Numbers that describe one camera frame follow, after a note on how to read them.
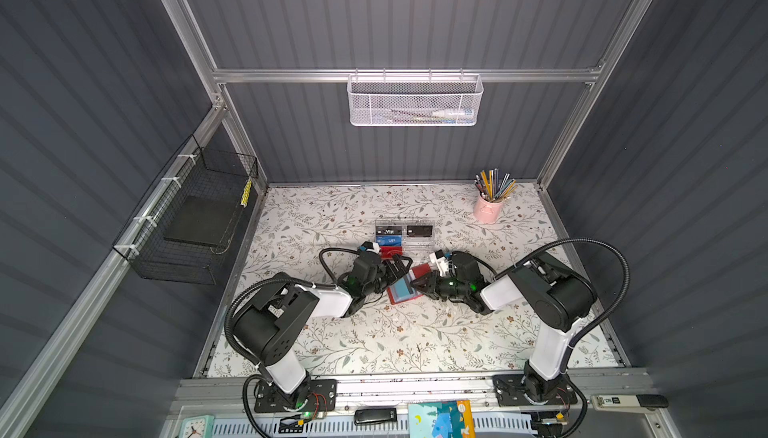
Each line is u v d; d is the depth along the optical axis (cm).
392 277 81
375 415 68
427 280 85
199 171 81
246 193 83
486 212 105
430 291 82
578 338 55
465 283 77
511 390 73
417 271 96
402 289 91
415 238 100
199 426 68
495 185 105
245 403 69
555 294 51
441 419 70
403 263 83
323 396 72
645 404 69
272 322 46
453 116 89
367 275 72
